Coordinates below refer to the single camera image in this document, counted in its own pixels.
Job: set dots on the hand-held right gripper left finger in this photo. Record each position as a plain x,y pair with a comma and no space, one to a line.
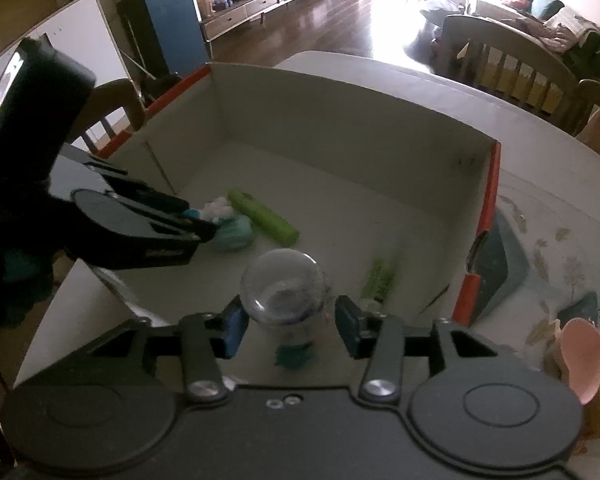
236,327

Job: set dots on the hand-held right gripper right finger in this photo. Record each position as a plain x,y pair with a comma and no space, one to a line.
347,330

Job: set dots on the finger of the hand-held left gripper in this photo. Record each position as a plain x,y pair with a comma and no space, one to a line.
185,227
155,197

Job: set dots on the white flower toy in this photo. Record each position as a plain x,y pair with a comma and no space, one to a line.
219,208

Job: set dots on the teal toy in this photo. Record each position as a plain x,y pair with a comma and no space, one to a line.
235,235

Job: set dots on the light green stick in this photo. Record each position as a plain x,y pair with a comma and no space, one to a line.
380,282

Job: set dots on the clear dome capped bottle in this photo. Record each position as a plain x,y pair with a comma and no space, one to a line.
282,285

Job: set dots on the green tube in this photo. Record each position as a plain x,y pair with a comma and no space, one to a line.
265,217

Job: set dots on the orange cardboard box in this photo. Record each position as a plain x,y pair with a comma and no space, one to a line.
330,125

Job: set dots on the white cabinet door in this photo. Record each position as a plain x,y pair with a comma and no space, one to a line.
55,55

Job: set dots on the blue cabinet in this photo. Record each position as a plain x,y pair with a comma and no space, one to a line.
172,20

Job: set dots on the wooden television cabinet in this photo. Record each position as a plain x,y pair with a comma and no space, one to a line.
260,5

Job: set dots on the pink heart-shaped bowl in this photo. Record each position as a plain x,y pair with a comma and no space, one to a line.
585,355

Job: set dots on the pink quilt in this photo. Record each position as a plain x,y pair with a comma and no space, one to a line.
550,35

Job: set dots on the sofa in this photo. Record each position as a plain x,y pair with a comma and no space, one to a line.
545,5

